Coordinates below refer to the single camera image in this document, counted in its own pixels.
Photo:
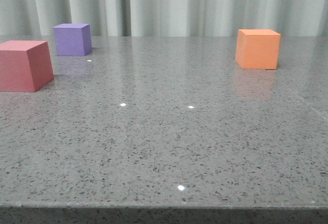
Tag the purple foam cube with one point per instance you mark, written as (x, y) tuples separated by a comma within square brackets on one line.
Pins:
[(72, 39)]

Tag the pale green curtain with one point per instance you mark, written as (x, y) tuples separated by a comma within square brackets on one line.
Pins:
[(166, 17)]

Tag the red foam cube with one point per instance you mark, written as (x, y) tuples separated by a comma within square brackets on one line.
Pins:
[(25, 65)]

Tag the orange foam cube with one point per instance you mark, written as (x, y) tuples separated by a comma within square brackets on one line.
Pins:
[(257, 48)]

